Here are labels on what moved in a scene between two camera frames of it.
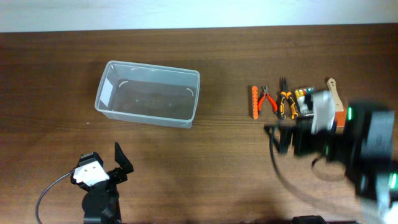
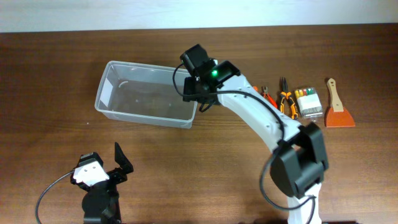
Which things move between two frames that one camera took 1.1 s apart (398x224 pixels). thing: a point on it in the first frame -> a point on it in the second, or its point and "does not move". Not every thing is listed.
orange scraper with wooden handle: (339, 111) does not move
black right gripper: (301, 132) -> (188, 83)
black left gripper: (120, 175) does not move
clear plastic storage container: (148, 94) does not move
